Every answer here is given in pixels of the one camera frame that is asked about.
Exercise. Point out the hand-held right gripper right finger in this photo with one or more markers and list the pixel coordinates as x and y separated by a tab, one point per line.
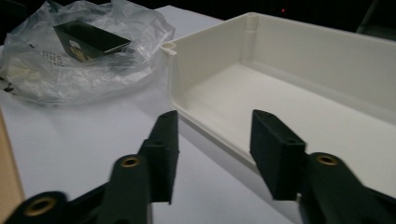
280	155

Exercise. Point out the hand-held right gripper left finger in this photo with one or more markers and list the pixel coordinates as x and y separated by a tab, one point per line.
162	155

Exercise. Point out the clear plastic bag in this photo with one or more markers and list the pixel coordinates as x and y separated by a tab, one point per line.
77	74

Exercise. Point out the white plastic tray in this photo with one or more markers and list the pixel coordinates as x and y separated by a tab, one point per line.
280	102

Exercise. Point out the black box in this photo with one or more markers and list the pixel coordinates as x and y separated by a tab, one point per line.
88	40

